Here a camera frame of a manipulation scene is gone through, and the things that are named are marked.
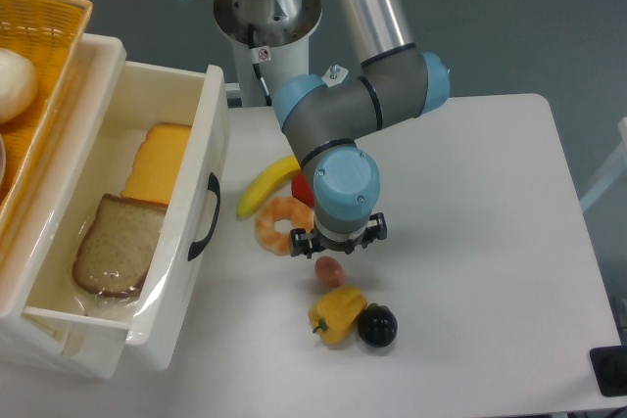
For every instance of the brown bread slice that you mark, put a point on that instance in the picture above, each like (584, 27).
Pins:
(116, 252)

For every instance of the black device at edge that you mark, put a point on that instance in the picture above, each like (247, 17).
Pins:
(609, 364)

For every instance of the white plastic drawer box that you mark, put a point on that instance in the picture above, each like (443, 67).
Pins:
(109, 105)

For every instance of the yellow banana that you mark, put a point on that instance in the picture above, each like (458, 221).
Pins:
(266, 184)

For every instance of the red tomato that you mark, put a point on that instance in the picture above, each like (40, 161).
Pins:
(301, 190)

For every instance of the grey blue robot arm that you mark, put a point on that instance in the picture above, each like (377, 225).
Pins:
(324, 116)

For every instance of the yellow bell pepper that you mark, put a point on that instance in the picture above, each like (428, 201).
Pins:
(334, 316)

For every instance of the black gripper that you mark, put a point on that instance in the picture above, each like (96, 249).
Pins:
(308, 243)

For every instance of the orange toast slice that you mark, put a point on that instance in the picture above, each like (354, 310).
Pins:
(157, 163)

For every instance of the brown egg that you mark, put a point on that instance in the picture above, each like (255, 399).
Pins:
(329, 272)

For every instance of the yellow woven basket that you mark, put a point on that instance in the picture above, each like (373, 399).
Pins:
(46, 34)

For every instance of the black round fruit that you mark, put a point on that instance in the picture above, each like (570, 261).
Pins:
(377, 326)

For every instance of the white bun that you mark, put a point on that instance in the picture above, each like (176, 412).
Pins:
(18, 84)

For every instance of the white frame at right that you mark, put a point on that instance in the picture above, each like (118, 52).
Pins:
(608, 172)

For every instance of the black drawer handle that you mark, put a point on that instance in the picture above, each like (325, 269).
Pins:
(198, 246)

